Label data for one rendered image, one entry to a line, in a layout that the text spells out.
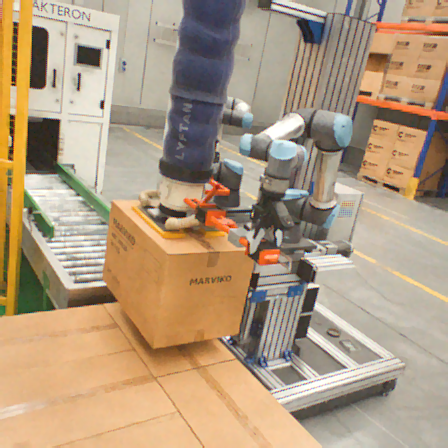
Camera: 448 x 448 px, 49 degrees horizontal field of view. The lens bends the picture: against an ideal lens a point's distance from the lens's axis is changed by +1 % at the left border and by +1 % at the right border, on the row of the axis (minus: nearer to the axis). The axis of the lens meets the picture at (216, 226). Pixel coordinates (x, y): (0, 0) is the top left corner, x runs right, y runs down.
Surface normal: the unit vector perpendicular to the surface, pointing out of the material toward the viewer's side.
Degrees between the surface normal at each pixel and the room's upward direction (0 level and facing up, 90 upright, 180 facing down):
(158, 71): 90
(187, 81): 101
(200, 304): 90
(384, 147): 89
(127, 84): 90
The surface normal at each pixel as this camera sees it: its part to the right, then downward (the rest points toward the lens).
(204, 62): 0.18, 0.11
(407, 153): -0.82, -0.03
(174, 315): 0.51, 0.37
